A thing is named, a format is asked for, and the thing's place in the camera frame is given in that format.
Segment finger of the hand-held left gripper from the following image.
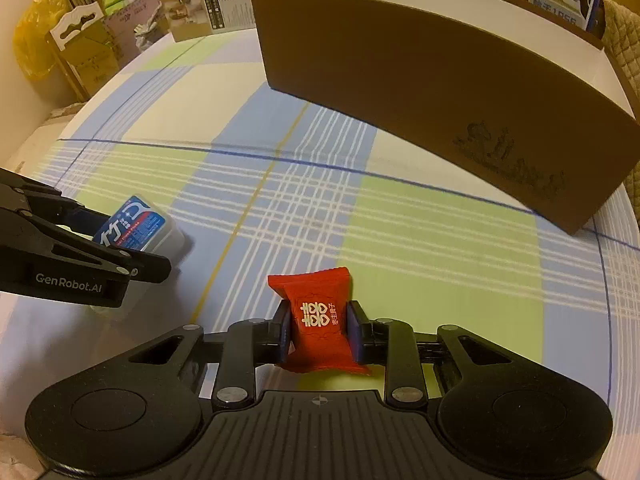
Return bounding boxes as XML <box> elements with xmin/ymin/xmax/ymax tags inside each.
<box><xmin>0</xmin><ymin>167</ymin><xmax>108</xmax><ymax>243</ymax></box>
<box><xmin>0</xmin><ymin>210</ymin><xmax>172</xmax><ymax>286</ymax></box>

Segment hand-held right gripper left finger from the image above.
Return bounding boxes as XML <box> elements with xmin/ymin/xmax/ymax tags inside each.
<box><xmin>127</xmin><ymin>300</ymin><xmax>293</xmax><ymax>408</ymax></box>

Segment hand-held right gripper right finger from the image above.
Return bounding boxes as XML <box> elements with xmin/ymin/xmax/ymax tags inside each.
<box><xmin>347</xmin><ymin>300</ymin><xmax>513</xmax><ymax>403</ymax></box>

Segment clear floss box blue label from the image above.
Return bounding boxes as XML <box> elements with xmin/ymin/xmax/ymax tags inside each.
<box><xmin>92</xmin><ymin>195</ymin><xmax>186</xmax><ymax>313</ymax></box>

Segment red candy packet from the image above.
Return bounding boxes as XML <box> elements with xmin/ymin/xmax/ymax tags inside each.
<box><xmin>267</xmin><ymin>266</ymin><xmax>371</xmax><ymax>376</ymax></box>

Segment brown cardboard box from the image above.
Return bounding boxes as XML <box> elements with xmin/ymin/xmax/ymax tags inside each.
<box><xmin>250</xmin><ymin>0</ymin><xmax>640</xmax><ymax>236</ymax></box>

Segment checked tablecloth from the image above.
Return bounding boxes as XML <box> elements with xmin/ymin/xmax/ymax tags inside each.
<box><xmin>0</xmin><ymin>25</ymin><xmax>640</xmax><ymax>461</ymax></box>

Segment cardboard box with hanger cards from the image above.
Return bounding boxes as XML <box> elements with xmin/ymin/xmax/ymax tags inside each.
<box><xmin>47</xmin><ymin>2</ymin><xmax>126</xmax><ymax>102</ymax></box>

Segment yellow plastic bag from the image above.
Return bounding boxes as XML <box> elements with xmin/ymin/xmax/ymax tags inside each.
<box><xmin>12</xmin><ymin>0</ymin><xmax>76</xmax><ymax>81</ymax></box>

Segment pink printed carton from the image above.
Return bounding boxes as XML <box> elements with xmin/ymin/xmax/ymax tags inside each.
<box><xmin>100</xmin><ymin>0</ymin><xmax>167</xmax><ymax>57</ymax></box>

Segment white printed product box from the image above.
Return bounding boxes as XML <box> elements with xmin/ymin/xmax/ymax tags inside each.
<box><xmin>157</xmin><ymin>0</ymin><xmax>258</xmax><ymax>43</ymax></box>

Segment beige quilted chair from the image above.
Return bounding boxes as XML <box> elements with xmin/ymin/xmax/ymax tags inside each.
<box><xmin>597</xmin><ymin>0</ymin><xmax>640</xmax><ymax>121</ymax></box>

